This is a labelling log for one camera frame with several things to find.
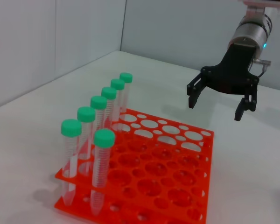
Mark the orange plastic test tube rack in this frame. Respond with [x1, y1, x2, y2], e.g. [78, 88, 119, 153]
[54, 107, 215, 224]

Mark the right gripper cable with connector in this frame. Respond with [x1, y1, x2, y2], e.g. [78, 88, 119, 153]
[248, 58, 272, 78]

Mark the clear tube with green cap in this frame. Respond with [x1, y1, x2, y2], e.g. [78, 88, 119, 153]
[90, 128, 115, 216]
[77, 106, 96, 161]
[119, 72, 133, 114]
[60, 119, 83, 207]
[101, 86, 118, 129]
[110, 78, 126, 117]
[90, 95, 108, 137]

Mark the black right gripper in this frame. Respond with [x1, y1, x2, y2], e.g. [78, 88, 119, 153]
[186, 43, 259, 121]

